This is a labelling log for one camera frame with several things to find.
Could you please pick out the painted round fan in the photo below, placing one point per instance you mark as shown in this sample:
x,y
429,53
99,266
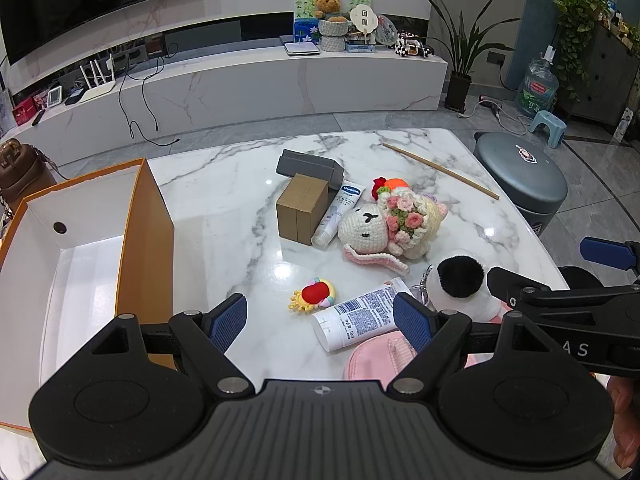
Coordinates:
x,y
387,30

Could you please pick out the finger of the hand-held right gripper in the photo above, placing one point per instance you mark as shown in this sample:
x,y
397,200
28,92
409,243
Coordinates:
x,y
602,252
505,284

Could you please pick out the blue water jug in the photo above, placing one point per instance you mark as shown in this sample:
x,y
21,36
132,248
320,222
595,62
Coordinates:
x,y
537,87

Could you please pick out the wooden stick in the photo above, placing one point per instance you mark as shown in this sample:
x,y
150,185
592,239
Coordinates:
x,y
440,170

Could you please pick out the black television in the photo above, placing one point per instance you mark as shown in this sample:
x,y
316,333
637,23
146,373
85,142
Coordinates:
x,y
75,0

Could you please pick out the grey laptop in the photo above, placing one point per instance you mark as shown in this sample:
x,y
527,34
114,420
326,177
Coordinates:
x,y
301,49

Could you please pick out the grey box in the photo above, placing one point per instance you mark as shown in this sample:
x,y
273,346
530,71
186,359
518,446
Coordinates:
x,y
305,165

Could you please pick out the dark grey cabinet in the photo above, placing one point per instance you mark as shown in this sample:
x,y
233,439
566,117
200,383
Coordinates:
x,y
600,80

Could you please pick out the teddy bear picture box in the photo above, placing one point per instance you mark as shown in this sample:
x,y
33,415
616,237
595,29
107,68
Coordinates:
x,y
305,17

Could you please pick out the tissue box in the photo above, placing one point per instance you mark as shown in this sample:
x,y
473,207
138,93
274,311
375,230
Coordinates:
x,y
360,47

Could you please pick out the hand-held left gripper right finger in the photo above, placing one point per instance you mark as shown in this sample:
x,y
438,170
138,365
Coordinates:
x,y
411,322

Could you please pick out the white router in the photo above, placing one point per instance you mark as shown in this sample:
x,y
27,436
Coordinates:
x,y
97,87

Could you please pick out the red orange crochet ornament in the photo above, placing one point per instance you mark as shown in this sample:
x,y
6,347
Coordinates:
x,y
386,183

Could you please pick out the large white cream tube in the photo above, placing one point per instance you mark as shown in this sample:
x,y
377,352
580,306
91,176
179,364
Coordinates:
x,y
360,317

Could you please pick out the white round paper fan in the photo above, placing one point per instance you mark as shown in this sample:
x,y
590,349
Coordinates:
x,y
363,17

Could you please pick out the brown teddy bear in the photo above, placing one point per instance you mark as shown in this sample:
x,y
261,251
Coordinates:
x,y
328,7

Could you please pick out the trailing green plant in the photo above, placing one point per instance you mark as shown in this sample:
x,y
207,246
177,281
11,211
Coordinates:
x,y
575,15

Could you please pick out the white marble desktop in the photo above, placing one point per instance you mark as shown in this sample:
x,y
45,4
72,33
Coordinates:
x,y
225,210

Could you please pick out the small blue stool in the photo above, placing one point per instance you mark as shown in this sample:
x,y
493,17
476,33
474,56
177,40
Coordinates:
x,y
547,127

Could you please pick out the pink pouch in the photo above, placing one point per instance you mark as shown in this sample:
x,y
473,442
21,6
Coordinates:
x,y
375,360

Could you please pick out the black remote control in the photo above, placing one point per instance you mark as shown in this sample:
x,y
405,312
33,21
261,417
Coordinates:
x,y
38,117

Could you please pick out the black set-top box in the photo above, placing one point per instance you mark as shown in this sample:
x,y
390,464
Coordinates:
x,y
75,96

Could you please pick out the red box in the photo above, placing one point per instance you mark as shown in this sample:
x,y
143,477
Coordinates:
x,y
22,110

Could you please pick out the yellow red baby rattle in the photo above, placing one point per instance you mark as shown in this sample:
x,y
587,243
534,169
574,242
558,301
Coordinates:
x,y
315,295

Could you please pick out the white marble TV cabinet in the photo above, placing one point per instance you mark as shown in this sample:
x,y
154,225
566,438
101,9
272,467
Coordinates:
x,y
225,90

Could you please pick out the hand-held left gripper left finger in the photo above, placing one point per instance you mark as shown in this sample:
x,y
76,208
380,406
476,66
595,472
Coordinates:
x,y
227,322

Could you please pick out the grey round stool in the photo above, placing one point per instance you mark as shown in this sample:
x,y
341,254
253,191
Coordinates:
x,y
520,175

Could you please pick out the black white checkered toy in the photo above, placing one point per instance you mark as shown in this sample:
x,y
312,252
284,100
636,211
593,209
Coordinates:
x,y
412,47

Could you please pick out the potted long-leaf plant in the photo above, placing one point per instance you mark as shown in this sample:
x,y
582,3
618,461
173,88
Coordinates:
x,y
460,85

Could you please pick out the orange storage box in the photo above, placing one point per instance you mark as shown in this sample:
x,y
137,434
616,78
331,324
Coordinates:
x,y
90,270

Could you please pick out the person's right hand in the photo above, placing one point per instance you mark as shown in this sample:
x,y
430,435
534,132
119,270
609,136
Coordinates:
x,y
627,410

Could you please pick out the crochet bunny doll with flowers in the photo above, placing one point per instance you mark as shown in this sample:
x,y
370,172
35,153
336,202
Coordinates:
x,y
390,225

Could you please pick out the brown water bottle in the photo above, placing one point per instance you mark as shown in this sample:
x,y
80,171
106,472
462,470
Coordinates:
x,y
17,170

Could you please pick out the small white lotion tube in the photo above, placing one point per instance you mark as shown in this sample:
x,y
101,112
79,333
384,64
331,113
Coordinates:
x,y
337,210

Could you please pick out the brown cardboard box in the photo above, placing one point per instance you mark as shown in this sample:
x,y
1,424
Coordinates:
x,y
300,210

